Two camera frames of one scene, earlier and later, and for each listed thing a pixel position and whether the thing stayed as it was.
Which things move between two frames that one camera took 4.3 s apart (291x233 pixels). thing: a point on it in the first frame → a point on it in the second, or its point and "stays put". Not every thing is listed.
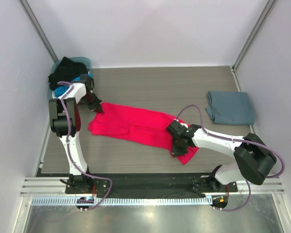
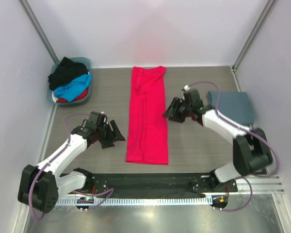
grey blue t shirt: (230, 108) stays put
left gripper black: (97, 107) → (117, 136)
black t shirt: (66, 72) stays put
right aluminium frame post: (249, 41) stays put
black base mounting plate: (151, 184) stays put
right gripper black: (176, 151) → (172, 112)
